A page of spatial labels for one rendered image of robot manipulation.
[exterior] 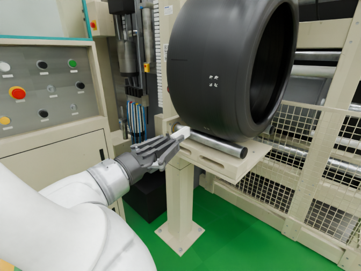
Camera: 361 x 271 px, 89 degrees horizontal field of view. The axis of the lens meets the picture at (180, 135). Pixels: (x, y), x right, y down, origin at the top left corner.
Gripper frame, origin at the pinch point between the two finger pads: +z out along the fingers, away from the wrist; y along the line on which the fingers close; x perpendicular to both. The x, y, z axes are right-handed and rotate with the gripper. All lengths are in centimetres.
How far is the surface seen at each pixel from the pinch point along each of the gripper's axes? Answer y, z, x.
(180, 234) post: 25, 14, 94
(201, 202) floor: 37, 52, 109
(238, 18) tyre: -8.3, 15.8, -27.9
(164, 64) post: 35.4, 28.4, -13.1
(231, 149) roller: -7.4, 17.3, 12.0
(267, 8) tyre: -11.6, 24.2, -29.3
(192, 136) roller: 10.6, 17.1, 12.5
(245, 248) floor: -10, 40, 107
